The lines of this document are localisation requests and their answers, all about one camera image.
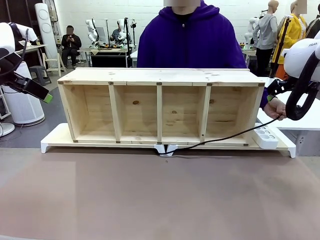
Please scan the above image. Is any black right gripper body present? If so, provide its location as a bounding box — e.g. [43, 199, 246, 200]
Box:
[273, 78, 320, 94]

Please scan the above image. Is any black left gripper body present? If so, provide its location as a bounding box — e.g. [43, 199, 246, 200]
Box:
[0, 49, 34, 91]

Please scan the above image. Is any black power cable with plug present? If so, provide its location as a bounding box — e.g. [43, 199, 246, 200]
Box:
[156, 115, 286, 156]

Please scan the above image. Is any person's left forearm purple sleeve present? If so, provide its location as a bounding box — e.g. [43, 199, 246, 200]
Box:
[259, 86, 270, 111]

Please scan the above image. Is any person's left hand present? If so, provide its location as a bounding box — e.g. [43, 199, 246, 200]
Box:
[263, 96, 288, 122]

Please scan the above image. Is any grey plastic stool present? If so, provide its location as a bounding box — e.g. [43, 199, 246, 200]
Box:
[29, 65, 52, 86]

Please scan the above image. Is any white cylindrical air purifier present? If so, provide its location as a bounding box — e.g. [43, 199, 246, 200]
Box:
[0, 61, 46, 125]

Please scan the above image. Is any wooden background table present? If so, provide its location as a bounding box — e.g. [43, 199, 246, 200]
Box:
[14, 43, 48, 70]

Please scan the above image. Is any wooden step stool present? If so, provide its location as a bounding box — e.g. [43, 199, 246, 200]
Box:
[42, 52, 67, 77]

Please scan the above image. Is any white side table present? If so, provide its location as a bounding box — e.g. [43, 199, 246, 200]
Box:
[254, 76, 320, 131]

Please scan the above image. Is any black tripod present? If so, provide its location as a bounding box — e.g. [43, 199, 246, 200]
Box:
[269, 14, 294, 78]

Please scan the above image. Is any white tower air conditioner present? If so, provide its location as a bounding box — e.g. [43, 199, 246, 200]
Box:
[34, 2, 60, 69]

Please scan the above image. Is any white power strip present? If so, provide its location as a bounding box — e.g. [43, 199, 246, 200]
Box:
[251, 122, 280, 150]

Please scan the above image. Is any round white fan base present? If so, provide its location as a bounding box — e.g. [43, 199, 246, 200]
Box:
[0, 121, 16, 137]

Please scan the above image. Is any wooden riser with white legs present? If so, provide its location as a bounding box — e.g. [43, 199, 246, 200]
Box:
[40, 123, 167, 157]
[166, 124, 297, 159]

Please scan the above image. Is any mannequin in grey hoodie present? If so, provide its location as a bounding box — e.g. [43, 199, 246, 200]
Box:
[252, 0, 280, 77]

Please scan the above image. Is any seated person in dark clothes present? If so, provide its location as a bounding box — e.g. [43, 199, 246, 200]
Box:
[61, 24, 82, 70]

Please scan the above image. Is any person in purple hoodie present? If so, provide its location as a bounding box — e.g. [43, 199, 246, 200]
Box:
[136, 0, 249, 69]

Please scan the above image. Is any four-compartment wooden shelf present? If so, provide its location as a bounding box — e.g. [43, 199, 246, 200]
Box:
[56, 66, 266, 148]

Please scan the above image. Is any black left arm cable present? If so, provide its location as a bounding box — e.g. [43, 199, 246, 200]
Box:
[0, 28, 30, 78]

